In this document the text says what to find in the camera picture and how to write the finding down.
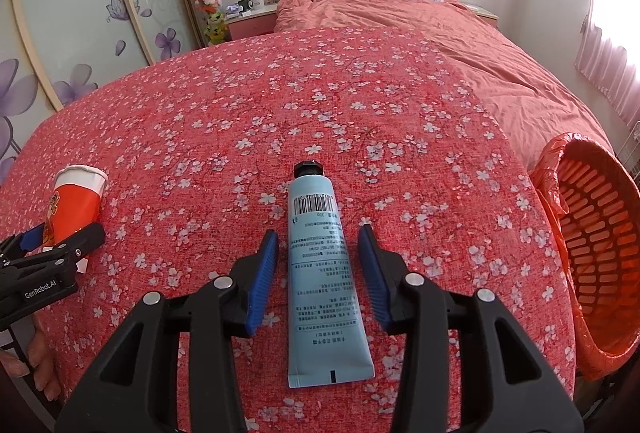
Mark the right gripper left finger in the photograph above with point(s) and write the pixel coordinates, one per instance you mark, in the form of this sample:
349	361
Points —
132	384

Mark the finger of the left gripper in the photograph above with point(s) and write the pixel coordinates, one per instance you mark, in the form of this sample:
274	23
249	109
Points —
32	239

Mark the red white paper cup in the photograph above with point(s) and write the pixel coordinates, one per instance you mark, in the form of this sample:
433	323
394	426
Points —
74	204

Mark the blue hand cream tube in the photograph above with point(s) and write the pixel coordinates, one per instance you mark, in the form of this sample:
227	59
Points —
327	343

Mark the person left hand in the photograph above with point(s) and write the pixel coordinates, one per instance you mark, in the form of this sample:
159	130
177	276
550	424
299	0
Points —
40	359

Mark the red floral tablecloth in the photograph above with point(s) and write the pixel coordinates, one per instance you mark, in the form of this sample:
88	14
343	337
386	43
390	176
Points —
460	285

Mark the orange plastic laundry basket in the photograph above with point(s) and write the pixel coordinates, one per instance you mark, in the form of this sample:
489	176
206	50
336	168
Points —
592	205

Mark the salmon pink bed duvet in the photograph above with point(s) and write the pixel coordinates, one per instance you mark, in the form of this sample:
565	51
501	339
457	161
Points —
531	105

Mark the floral glass wardrobe door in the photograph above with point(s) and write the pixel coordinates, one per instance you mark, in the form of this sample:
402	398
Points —
54	52

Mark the right nightstand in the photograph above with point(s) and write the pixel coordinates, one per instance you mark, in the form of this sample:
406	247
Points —
485	15

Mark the pink window curtain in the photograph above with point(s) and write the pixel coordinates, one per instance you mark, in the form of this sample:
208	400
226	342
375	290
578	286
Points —
608	56

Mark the pink left nightstand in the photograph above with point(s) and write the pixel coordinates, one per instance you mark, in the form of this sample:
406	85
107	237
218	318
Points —
253	23

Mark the white mug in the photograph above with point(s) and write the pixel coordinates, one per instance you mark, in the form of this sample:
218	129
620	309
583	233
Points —
256	5

